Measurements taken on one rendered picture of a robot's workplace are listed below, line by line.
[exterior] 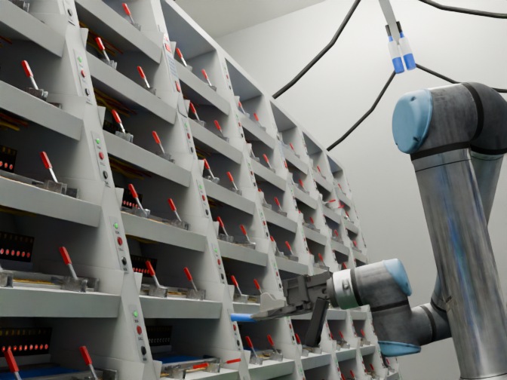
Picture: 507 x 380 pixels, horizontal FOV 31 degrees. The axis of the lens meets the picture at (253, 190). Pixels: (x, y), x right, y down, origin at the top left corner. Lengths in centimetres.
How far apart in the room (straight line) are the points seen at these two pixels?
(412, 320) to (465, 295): 39
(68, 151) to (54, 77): 17
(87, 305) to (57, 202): 20
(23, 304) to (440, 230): 77
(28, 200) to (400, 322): 90
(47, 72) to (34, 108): 26
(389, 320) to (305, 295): 20
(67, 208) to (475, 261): 78
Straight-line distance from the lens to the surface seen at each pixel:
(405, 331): 210
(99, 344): 189
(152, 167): 232
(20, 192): 162
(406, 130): 176
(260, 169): 355
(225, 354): 253
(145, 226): 213
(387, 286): 209
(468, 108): 178
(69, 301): 167
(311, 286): 215
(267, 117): 404
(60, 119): 187
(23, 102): 175
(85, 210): 185
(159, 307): 209
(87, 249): 191
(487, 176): 191
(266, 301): 216
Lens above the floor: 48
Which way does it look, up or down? 12 degrees up
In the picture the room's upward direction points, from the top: 14 degrees counter-clockwise
